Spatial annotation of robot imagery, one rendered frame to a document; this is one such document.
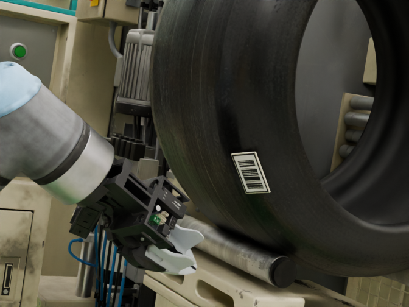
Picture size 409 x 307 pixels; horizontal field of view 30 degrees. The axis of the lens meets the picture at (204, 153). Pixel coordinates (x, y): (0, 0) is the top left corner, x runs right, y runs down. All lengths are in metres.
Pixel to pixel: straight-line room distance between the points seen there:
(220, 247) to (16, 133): 0.48
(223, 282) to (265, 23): 0.39
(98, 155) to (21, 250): 0.85
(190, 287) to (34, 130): 0.50
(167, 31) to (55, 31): 0.61
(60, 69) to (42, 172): 0.85
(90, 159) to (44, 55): 0.87
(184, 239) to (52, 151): 0.25
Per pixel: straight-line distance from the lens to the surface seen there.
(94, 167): 0.86
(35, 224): 1.69
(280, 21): 1.00
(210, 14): 1.04
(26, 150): 0.84
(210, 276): 1.18
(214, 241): 1.22
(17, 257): 1.70
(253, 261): 1.12
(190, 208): 1.39
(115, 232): 0.93
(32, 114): 0.83
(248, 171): 1.01
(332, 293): 1.49
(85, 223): 0.98
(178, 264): 0.98
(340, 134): 1.74
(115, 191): 0.88
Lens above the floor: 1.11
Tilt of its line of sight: 3 degrees down
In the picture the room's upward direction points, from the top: 9 degrees clockwise
